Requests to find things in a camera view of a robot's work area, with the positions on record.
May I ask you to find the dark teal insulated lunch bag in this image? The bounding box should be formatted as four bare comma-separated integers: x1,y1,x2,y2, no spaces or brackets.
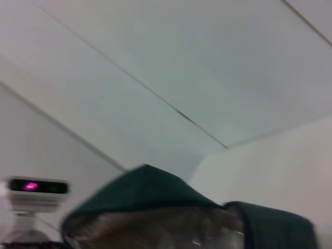
61,163,320,249

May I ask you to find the white robot neck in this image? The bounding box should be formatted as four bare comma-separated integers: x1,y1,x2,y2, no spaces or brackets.
4,210,62,244

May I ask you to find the white robot head camera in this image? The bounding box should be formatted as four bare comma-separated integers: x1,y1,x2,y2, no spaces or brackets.
0,176,72,216

